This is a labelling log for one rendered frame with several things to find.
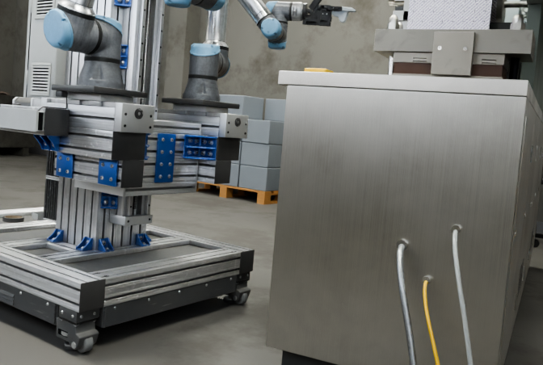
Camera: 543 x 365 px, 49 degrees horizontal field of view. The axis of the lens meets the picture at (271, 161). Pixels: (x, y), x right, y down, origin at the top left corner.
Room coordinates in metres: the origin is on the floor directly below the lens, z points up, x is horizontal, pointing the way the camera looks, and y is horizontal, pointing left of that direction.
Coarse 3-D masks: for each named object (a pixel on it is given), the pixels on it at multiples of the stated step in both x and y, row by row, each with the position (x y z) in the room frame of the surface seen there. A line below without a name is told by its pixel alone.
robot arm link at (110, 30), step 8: (96, 16) 1.94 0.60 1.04; (104, 16) 1.95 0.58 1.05; (104, 24) 1.94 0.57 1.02; (112, 24) 1.95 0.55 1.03; (120, 24) 1.99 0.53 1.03; (104, 32) 1.92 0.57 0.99; (112, 32) 1.95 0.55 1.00; (120, 32) 1.98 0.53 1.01; (104, 40) 1.92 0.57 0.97; (112, 40) 1.95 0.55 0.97; (120, 40) 1.99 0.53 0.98; (96, 48) 1.92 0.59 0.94; (104, 48) 1.94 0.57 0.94; (112, 48) 1.96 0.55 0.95; (120, 48) 2.00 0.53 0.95; (88, 56) 1.95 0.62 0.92; (96, 56) 1.94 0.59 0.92; (104, 56) 1.94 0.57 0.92; (112, 56) 1.96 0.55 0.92
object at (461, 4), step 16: (416, 0) 1.81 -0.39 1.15; (432, 0) 1.79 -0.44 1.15; (448, 0) 1.77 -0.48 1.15; (464, 0) 1.75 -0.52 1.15; (480, 0) 1.73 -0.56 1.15; (416, 16) 1.81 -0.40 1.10; (432, 16) 1.79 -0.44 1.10; (448, 16) 1.77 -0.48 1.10; (464, 16) 1.75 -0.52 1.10; (480, 16) 1.73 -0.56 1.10
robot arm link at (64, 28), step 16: (64, 0) 1.83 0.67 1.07; (80, 0) 1.82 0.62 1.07; (48, 16) 1.83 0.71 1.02; (64, 16) 1.80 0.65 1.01; (80, 16) 1.82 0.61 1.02; (48, 32) 1.83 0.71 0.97; (64, 32) 1.80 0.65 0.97; (80, 32) 1.84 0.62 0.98; (96, 32) 1.89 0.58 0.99; (64, 48) 1.85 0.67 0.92; (80, 48) 1.88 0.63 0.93
